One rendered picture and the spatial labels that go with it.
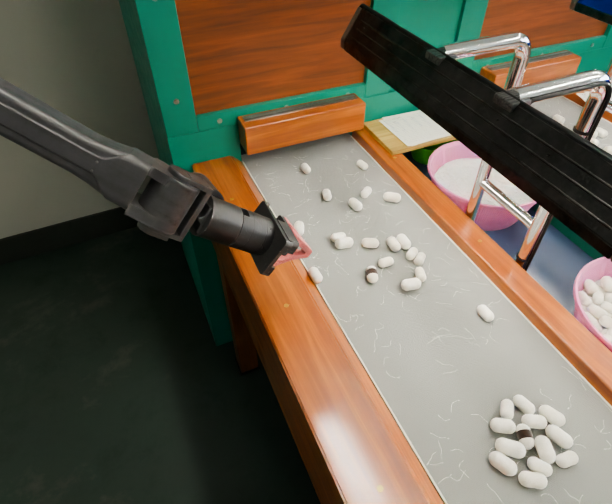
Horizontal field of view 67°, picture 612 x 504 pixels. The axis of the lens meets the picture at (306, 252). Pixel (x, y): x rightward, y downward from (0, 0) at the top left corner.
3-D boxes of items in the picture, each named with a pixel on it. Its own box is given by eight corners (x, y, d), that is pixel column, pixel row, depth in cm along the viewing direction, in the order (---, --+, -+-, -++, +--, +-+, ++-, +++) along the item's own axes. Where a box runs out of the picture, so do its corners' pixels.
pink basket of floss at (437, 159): (529, 254, 99) (545, 220, 92) (408, 221, 107) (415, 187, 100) (539, 186, 116) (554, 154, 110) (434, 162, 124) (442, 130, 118)
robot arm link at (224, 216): (190, 241, 59) (211, 203, 57) (175, 216, 63) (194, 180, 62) (234, 254, 63) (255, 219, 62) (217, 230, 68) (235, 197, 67)
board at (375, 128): (391, 156, 110) (392, 151, 109) (361, 126, 120) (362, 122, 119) (502, 128, 119) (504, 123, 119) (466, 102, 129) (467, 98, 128)
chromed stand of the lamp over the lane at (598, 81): (441, 328, 85) (520, 99, 54) (386, 257, 98) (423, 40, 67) (522, 297, 91) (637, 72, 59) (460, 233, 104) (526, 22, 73)
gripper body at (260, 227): (272, 203, 71) (233, 186, 66) (297, 245, 64) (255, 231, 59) (248, 234, 73) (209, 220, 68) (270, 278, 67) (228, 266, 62)
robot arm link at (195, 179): (139, 232, 56) (175, 172, 54) (119, 192, 64) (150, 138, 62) (218, 261, 64) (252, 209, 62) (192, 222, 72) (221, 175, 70)
